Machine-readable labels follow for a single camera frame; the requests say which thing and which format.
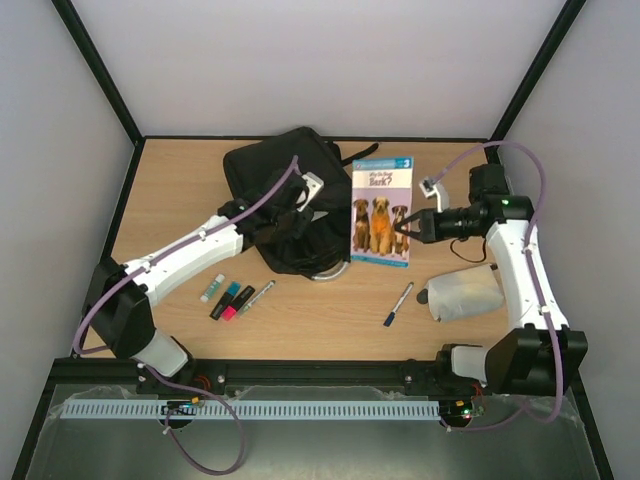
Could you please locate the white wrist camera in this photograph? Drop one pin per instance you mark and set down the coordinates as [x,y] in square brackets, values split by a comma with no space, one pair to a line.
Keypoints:
[313,186]
[433,189]

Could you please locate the blue highlighter marker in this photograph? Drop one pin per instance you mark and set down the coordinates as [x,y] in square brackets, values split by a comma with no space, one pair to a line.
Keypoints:
[229,295]

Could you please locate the black marker pen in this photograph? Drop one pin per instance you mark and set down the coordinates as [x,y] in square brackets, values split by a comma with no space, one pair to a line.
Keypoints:
[239,301]

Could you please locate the grey-green notebook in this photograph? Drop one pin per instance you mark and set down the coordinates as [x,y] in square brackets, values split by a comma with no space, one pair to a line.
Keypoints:
[331,274]

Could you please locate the blue capped white pen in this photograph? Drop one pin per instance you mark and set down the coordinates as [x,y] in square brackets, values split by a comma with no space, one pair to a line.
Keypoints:
[392,315]

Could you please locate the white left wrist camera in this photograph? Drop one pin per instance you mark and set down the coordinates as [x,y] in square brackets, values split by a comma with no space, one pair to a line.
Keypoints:
[313,186]

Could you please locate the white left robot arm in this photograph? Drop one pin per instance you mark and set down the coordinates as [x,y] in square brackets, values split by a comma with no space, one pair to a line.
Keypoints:
[121,297]

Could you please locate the grey white pen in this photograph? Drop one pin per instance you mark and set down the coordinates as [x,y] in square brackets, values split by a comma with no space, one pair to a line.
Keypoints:
[256,297]

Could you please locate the white green glue stick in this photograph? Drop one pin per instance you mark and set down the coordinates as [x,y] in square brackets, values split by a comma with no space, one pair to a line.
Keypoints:
[212,288]

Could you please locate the light blue slotted cable duct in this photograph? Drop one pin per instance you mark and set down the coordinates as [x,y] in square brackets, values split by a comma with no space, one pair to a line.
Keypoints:
[112,409]

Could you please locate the black student backpack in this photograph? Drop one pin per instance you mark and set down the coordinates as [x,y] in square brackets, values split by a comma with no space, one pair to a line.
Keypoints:
[253,170]

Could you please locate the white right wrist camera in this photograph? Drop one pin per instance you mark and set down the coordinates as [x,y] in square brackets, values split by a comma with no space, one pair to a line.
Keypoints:
[433,189]

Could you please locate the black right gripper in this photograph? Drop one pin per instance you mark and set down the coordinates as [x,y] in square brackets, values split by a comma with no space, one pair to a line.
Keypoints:
[426,226]

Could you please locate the dog picture book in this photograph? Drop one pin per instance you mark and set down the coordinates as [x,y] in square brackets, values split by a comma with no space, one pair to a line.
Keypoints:
[381,199]

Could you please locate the pink highlighter marker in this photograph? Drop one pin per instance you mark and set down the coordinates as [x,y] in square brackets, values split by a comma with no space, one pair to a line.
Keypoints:
[228,313]

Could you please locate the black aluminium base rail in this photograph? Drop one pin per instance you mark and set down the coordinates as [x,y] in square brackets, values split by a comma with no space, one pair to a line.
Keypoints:
[412,377]

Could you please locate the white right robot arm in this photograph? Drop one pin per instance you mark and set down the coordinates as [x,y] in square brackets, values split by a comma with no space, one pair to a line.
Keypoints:
[540,353]

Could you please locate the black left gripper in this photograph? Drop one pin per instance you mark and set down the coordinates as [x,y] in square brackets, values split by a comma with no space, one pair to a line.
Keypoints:
[298,228]

